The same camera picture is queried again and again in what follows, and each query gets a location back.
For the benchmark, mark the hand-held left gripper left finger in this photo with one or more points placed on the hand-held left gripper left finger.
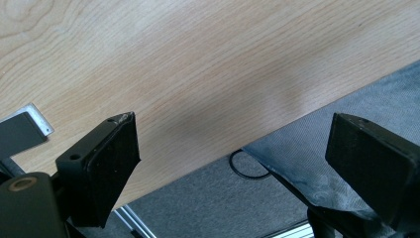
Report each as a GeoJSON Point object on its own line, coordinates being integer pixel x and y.
{"type": "Point", "coordinates": [99, 172]}

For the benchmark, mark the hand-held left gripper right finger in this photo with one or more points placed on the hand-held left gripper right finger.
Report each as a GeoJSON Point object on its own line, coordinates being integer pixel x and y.
{"type": "Point", "coordinates": [373, 165]}

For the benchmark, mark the aluminium profile bar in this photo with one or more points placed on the aluminium profile bar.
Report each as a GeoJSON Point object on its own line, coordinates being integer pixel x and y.
{"type": "Point", "coordinates": [133, 220]}
{"type": "Point", "coordinates": [294, 231]}

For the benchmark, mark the silver metal plate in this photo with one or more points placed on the silver metal plate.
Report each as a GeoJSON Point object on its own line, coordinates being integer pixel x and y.
{"type": "Point", "coordinates": [40, 119]}

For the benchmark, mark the black clamp block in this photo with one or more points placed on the black clamp block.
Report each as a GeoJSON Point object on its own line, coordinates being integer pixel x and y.
{"type": "Point", "coordinates": [18, 134]}

